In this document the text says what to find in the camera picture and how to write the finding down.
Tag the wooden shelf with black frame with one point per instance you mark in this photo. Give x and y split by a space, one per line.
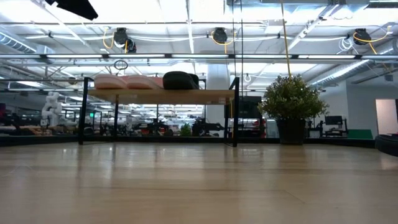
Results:
161 96

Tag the green board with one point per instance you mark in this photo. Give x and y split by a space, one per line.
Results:
360 134

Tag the black aluminium frame rails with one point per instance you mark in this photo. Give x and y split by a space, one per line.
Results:
342 142
37 140

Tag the long ceiling light bar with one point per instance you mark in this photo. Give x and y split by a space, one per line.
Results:
74 56

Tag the pink slide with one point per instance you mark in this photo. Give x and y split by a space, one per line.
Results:
141 82
109 82

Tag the small green background plant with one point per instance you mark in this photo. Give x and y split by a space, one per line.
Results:
186 130

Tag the green potted plant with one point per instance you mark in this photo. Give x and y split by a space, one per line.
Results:
292 102

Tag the black equipment box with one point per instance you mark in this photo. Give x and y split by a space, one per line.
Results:
248 112

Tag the silver air duct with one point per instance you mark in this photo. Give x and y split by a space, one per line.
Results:
342 73
15 43

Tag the wooden workbench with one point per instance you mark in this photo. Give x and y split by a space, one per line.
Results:
31 130

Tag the black background robot arm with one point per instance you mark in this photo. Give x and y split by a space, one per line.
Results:
205 127
157 127

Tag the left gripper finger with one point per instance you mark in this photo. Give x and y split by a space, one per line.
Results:
74 7

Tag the white humanoid robot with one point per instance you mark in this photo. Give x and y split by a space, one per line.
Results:
52 109

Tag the black frame crossbar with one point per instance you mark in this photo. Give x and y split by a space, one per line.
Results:
155 139

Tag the black desk monitor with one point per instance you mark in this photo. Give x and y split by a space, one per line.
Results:
333 120

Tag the white door panel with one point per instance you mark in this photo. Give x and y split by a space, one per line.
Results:
385 115

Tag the white column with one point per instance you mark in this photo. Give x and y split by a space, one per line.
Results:
217 81

